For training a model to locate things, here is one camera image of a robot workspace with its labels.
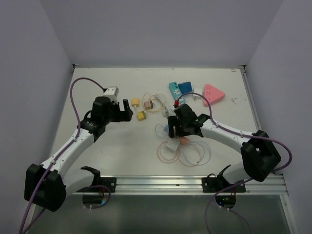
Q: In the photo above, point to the teal power strip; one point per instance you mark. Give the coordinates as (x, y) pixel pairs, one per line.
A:
(175, 90)

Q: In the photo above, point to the dark blue plug adapter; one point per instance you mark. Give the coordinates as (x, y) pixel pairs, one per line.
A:
(185, 87)

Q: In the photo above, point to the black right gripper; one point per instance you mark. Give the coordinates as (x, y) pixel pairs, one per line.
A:
(173, 121)

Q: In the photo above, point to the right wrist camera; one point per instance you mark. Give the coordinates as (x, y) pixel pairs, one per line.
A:
(176, 103)

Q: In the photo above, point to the yellow usb charger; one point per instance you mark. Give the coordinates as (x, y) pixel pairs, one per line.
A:
(135, 102)

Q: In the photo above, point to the light blue charger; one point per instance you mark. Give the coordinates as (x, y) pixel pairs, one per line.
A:
(166, 128)

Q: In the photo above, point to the pink triangular socket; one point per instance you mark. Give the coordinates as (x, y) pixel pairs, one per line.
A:
(212, 94)

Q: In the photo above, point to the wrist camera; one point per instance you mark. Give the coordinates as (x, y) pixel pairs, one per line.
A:
(176, 103)
(111, 93)

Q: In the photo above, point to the beige pink plug adapter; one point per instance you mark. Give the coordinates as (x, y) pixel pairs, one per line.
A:
(148, 105)

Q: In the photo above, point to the white usb charger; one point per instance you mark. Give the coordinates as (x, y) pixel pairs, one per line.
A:
(198, 92)

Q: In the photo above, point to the pink small charger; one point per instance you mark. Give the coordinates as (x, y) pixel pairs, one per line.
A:
(184, 141)

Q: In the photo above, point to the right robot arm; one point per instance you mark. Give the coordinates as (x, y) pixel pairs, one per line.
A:
(259, 155)

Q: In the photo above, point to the yellow plug adapter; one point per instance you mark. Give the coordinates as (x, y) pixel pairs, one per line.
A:
(142, 115)

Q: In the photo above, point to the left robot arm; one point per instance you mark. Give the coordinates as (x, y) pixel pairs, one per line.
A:
(48, 184)

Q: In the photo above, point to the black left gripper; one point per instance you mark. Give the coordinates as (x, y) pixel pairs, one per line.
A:
(122, 115)

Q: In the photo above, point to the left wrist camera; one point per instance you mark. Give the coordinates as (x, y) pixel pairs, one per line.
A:
(111, 93)

